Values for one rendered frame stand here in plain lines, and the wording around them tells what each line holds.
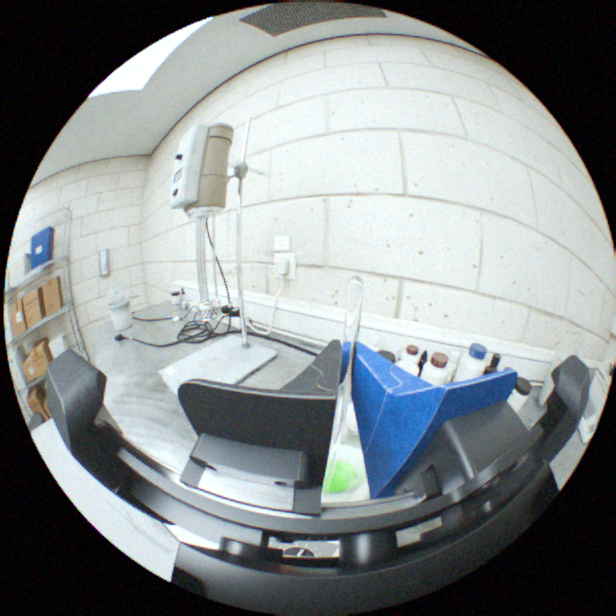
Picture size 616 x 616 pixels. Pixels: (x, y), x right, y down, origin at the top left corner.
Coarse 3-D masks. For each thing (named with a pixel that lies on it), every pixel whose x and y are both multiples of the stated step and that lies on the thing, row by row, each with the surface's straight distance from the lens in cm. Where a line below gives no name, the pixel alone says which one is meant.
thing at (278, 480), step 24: (192, 456) 4; (216, 456) 4; (240, 456) 4; (264, 456) 4; (288, 456) 4; (192, 480) 5; (216, 480) 5; (240, 480) 4; (264, 480) 4; (288, 480) 4; (240, 504) 4; (264, 504) 4; (288, 504) 4; (312, 504) 4
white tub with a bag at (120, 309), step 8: (112, 288) 105; (120, 288) 104; (112, 296) 102; (120, 296) 101; (112, 304) 104; (120, 304) 101; (128, 304) 104; (112, 312) 104; (120, 312) 102; (128, 312) 104; (120, 320) 103; (128, 320) 105; (120, 328) 105
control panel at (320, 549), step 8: (272, 544) 26; (280, 544) 26; (288, 544) 25; (296, 544) 25; (304, 544) 25; (312, 544) 25; (320, 544) 24; (328, 544) 24; (336, 544) 24; (312, 552) 25; (320, 552) 25; (328, 552) 25
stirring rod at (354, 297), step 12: (348, 288) 7; (360, 288) 7; (348, 300) 7; (360, 300) 7; (348, 312) 7; (360, 312) 7; (348, 324) 7; (348, 336) 8; (348, 348) 8; (348, 360) 8; (348, 372) 8; (348, 384) 9; (348, 396) 9; (336, 408) 10; (336, 420) 10; (336, 432) 11; (336, 444) 12; (336, 456) 14; (324, 480) 18
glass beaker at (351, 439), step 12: (348, 432) 18; (348, 444) 19; (360, 444) 18; (348, 456) 20; (360, 456) 19; (360, 468) 19; (360, 480) 20; (324, 492) 15; (336, 492) 15; (348, 492) 16
